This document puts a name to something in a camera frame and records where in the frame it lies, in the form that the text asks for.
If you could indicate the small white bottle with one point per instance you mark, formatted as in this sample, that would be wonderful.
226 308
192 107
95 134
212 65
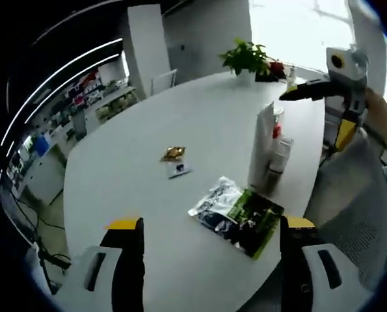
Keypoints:
291 79

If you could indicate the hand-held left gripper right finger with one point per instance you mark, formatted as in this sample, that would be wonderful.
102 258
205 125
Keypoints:
297 266

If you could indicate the blue plastic crate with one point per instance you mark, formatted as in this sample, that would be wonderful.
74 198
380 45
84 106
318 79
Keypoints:
42 145

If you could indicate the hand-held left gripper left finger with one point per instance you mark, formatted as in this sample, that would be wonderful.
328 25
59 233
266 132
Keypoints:
128 266

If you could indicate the white skincare bottle red collar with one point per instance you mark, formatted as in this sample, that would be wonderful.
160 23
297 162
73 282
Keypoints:
278 130

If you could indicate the green black skincare sachet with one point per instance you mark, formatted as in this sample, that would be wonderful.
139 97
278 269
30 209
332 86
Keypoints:
245 221

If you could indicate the small blue white sachet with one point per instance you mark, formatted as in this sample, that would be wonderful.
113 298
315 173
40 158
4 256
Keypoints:
180 169

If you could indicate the gold foil sachet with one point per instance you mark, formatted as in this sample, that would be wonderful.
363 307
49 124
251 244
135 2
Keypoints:
173 153

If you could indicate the white skincare tube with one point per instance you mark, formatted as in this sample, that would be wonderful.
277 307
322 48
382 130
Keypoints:
261 146

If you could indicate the dark red bag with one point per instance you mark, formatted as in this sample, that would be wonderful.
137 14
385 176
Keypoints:
276 70

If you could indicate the potted green plant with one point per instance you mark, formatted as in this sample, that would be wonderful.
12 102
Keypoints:
245 58

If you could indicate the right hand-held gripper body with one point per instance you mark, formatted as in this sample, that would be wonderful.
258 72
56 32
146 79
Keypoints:
351 70

